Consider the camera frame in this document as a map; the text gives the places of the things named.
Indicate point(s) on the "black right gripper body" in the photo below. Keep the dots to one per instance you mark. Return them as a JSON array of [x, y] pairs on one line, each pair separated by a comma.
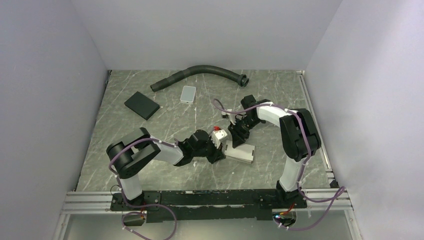
[[245, 125]]

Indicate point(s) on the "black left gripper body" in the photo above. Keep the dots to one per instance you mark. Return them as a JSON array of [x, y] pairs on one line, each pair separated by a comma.
[[211, 151]]

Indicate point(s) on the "white cardboard box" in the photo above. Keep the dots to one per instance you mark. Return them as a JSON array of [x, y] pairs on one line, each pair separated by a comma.
[[244, 153]]

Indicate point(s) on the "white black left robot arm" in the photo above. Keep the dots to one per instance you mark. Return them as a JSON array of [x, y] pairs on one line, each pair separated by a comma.
[[129, 155]]

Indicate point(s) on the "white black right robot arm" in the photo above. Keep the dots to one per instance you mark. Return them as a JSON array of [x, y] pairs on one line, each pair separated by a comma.
[[299, 136]]

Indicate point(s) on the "black flat rectangular box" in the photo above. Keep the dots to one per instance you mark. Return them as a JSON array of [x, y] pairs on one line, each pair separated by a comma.
[[142, 105]]

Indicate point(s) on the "clear white plastic case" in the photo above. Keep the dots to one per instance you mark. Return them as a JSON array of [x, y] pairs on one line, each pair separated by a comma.
[[188, 95]]

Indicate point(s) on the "black mounting base rail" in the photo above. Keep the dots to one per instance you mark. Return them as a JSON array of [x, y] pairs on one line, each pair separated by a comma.
[[167, 205]]

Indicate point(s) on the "aluminium frame rail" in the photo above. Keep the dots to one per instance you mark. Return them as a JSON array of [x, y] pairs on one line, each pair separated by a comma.
[[87, 203]]

